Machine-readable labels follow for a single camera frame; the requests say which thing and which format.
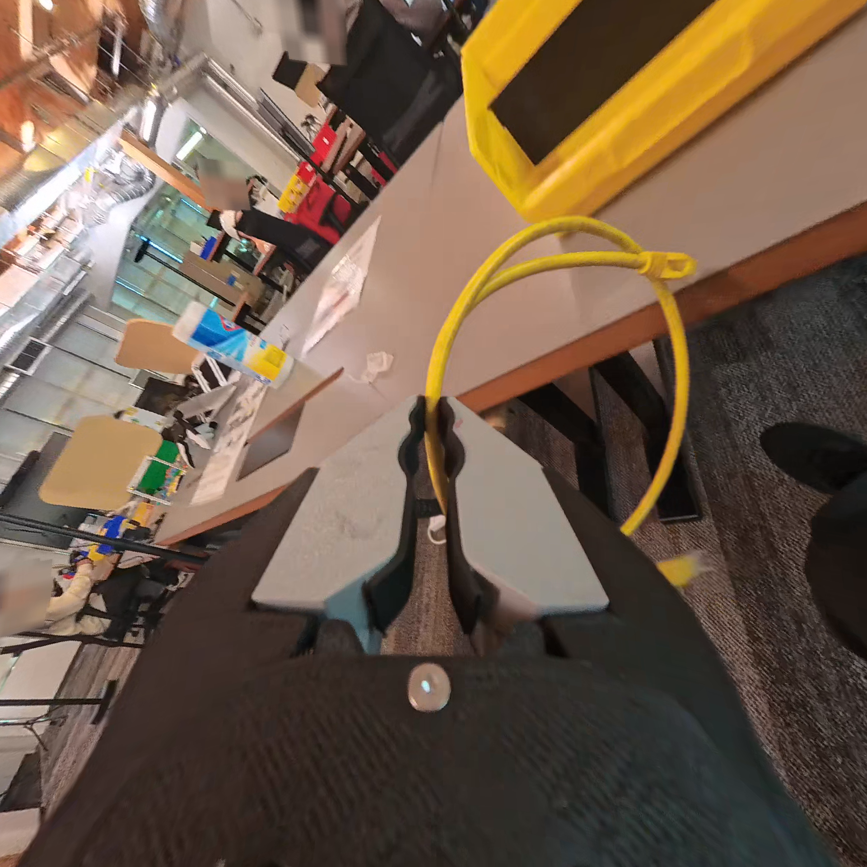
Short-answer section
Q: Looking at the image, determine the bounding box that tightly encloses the person's dark clothing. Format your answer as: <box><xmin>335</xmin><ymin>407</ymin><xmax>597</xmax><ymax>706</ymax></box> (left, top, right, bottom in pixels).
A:
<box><xmin>806</xmin><ymin>474</ymin><xmax>867</xmax><ymax>658</ymax></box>

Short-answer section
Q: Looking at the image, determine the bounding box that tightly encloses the light wooden chair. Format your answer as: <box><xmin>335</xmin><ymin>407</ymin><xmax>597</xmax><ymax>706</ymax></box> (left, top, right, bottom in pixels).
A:
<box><xmin>39</xmin><ymin>415</ymin><xmax>163</xmax><ymax>509</ymax></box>
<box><xmin>115</xmin><ymin>318</ymin><xmax>204</xmax><ymax>377</ymax></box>

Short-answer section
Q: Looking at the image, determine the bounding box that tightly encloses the black table frame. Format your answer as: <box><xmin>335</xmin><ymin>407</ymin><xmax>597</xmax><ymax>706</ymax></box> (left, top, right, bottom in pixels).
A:
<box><xmin>522</xmin><ymin>339</ymin><xmax>705</xmax><ymax>524</ymax></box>

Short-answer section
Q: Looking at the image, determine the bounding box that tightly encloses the person's black shoe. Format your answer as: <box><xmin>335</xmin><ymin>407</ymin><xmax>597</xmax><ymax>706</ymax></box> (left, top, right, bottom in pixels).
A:
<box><xmin>760</xmin><ymin>423</ymin><xmax>867</xmax><ymax>495</ymax></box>

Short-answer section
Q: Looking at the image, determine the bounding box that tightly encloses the yellow plastic bin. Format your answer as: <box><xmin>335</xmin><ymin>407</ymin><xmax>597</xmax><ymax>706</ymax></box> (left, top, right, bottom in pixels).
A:
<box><xmin>461</xmin><ymin>0</ymin><xmax>854</xmax><ymax>223</ymax></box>

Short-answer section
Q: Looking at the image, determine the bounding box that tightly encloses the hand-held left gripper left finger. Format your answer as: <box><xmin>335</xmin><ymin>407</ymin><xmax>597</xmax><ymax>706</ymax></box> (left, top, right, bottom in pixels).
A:
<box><xmin>252</xmin><ymin>396</ymin><xmax>429</xmax><ymax>654</ymax></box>

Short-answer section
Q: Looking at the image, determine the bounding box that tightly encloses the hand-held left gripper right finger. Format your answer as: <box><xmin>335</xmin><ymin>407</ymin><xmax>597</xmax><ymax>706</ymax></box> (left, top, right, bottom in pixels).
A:
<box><xmin>437</xmin><ymin>398</ymin><xmax>608</xmax><ymax>634</ymax></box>

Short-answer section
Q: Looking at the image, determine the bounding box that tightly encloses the blue white wipes canister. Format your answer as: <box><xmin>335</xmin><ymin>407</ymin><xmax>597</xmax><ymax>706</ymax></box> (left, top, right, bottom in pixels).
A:
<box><xmin>172</xmin><ymin>301</ymin><xmax>295</xmax><ymax>388</ymax></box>

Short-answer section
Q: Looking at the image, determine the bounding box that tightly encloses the yellow ethernet cable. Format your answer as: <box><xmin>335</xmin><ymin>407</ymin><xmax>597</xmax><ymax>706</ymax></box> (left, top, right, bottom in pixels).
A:
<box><xmin>425</xmin><ymin>215</ymin><xmax>709</xmax><ymax>587</ymax></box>

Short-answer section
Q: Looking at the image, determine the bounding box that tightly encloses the dark table cable cover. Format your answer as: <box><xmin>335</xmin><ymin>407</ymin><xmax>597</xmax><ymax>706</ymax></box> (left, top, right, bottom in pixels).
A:
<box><xmin>240</xmin><ymin>406</ymin><xmax>302</xmax><ymax>478</ymax></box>

